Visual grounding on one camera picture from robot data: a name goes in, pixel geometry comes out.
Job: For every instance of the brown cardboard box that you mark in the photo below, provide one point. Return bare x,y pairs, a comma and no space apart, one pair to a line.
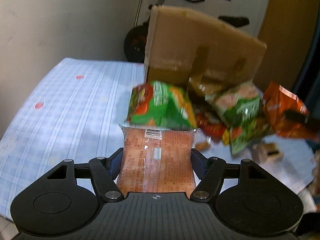
224,70

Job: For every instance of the orange sausage pack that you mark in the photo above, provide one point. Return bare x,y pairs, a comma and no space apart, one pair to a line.
156,161

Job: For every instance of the light green veggie ring bag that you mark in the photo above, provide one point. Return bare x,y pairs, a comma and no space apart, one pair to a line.
240,108

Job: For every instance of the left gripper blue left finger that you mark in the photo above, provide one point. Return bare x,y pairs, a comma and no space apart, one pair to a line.
103,173

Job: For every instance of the green red corn snack bag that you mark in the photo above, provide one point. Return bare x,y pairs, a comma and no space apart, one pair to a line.
160,104

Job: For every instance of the small red snack packet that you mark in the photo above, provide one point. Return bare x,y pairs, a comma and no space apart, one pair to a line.
215,130

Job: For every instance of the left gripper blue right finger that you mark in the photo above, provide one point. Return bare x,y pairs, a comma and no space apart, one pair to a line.
210,173

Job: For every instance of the orange red chip bag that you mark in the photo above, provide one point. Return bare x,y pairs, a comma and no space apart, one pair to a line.
288,115

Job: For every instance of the clear cracker pack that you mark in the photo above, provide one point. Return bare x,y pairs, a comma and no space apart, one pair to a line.
266,153

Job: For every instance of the metal pole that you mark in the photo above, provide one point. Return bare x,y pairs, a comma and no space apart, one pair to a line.
138,13

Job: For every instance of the orange wooden wardrobe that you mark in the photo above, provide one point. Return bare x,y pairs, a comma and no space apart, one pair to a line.
287,29

